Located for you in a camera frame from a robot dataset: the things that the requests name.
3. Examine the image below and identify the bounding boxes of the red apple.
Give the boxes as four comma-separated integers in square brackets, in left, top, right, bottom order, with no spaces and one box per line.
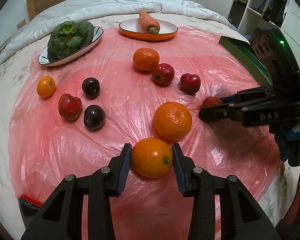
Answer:
[201,96,223,108]
[58,94,82,121]
[180,73,201,94]
[152,63,175,86]

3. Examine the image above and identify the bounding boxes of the dimpled mandarin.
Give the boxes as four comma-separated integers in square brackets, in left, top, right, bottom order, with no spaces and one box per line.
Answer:
[153,102,192,141]

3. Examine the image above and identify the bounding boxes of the smooth orange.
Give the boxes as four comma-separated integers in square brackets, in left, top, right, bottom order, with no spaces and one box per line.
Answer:
[131,138,173,178]

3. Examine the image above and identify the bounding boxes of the right hand white blue glove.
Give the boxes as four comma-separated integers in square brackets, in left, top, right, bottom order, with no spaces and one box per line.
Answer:
[274,123,300,167]

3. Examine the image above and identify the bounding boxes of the green rectangular tray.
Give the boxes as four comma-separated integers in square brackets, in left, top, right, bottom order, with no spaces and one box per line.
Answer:
[218,36,272,86]

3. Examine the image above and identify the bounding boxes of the red apple by mandarin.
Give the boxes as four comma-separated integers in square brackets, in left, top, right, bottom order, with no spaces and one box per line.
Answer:
[152,63,175,86]

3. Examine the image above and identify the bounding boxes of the pink plastic sheet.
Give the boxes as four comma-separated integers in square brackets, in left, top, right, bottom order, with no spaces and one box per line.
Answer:
[7,26,282,240]

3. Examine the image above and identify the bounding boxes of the dark plum lower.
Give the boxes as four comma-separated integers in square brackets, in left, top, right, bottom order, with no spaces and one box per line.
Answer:
[83,105,106,130]

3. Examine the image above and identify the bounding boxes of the dark plum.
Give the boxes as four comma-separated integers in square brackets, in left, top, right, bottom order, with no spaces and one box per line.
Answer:
[83,105,106,130]
[82,77,100,98]

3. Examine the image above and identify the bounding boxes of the orange carrot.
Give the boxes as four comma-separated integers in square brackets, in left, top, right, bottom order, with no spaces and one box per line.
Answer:
[139,11,160,35]

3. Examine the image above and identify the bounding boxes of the small orange far left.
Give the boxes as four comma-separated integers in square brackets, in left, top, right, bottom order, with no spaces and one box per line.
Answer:
[37,76,56,99]

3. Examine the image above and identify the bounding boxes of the dark plum upper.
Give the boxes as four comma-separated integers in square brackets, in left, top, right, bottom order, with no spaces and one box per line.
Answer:
[82,77,100,98]

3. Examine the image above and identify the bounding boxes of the orange rimmed white plate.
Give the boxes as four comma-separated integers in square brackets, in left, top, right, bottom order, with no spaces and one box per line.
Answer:
[119,18,178,41]

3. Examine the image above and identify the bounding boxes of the floral bed sheet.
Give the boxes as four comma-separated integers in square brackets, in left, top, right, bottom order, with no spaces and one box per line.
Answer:
[0,37,300,239]

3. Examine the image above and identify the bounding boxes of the white striped plate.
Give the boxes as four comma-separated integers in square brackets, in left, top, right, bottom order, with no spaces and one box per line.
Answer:
[38,26,104,67]

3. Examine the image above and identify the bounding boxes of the green leafy vegetable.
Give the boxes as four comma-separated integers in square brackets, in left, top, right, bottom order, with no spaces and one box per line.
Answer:
[47,21,95,62]

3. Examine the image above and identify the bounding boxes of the white duvet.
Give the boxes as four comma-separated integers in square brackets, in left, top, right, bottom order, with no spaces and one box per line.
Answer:
[0,0,231,65]

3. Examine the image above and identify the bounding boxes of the black camera box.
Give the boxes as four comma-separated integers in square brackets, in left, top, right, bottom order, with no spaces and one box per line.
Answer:
[249,25,300,98]

